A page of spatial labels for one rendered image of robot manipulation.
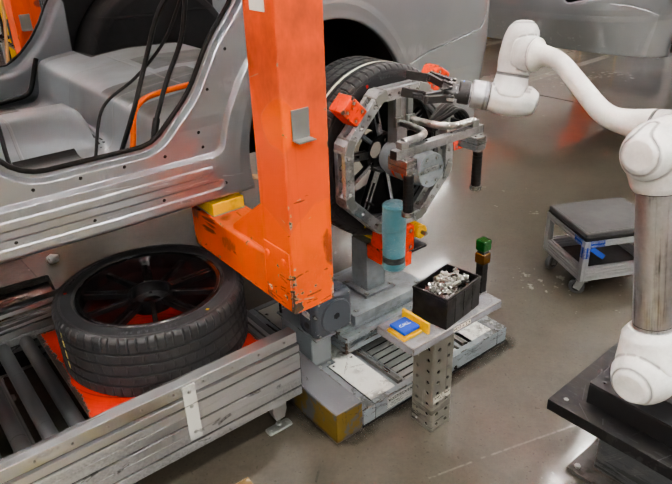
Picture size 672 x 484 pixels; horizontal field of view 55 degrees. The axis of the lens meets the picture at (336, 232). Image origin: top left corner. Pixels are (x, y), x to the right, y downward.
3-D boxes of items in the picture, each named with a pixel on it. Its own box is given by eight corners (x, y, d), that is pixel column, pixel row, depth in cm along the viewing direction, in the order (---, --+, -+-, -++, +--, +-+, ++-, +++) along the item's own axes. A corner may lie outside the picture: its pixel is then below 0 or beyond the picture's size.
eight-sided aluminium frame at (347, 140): (438, 201, 269) (444, 69, 245) (450, 206, 264) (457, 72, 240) (336, 242, 239) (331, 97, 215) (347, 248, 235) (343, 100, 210)
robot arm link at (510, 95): (483, 111, 214) (492, 70, 211) (531, 119, 213) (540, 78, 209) (486, 114, 204) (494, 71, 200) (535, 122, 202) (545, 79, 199)
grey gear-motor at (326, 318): (295, 313, 288) (290, 243, 272) (356, 357, 258) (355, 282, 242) (261, 328, 278) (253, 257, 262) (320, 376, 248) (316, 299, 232)
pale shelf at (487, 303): (464, 288, 238) (464, 280, 237) (501, 307, 226) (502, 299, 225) (376, 333, 215) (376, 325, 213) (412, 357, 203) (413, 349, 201)
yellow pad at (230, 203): (227, 196, 255) (226, 184, 253) (245, 207, 245) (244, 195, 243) (195, 206, 248) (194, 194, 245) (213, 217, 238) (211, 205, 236)
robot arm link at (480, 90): (485, 102, 214) (467, 99, 215) (491, 77, 208) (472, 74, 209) (484, 115, 207) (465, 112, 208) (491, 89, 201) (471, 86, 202)
